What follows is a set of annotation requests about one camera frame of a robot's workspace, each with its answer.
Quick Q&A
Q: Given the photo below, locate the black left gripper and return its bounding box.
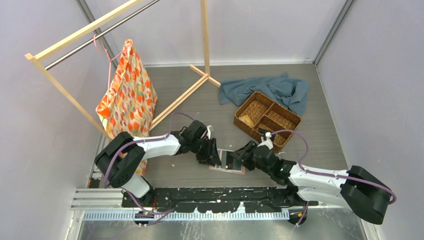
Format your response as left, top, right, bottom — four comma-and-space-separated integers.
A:
190, 137, 221, 167

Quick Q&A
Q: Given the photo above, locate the orange credit card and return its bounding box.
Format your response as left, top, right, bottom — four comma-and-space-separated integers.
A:
238, 114, 255, 128

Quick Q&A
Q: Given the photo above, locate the woven wicker divided basket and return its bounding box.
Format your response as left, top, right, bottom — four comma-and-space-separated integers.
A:
233, 91, 302, 153

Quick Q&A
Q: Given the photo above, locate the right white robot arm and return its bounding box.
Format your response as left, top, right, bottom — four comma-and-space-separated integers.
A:
229, 130, 397, 225

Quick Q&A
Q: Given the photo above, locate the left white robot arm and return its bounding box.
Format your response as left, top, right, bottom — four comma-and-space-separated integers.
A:
94, 120, 222, 207

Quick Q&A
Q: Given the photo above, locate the blue-grey crumpled cloth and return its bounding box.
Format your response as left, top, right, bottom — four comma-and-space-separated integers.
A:
218, 72, 310, 116

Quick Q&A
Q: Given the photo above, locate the orange floral hanging garment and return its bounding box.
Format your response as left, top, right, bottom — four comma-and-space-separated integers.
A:
95, 38, 159, 176

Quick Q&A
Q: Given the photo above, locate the pink clothes hanger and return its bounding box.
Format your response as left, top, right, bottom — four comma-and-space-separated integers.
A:
93, 34, 124, 89

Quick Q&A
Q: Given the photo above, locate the wooden clothes rack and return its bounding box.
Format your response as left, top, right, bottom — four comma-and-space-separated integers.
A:
24, 0, 221, 140

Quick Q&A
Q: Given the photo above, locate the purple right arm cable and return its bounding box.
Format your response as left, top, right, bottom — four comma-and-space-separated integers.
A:
264, 129, 397, 226

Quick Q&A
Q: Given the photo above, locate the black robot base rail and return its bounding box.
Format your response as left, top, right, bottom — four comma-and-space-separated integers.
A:
135, 186, 306, 214

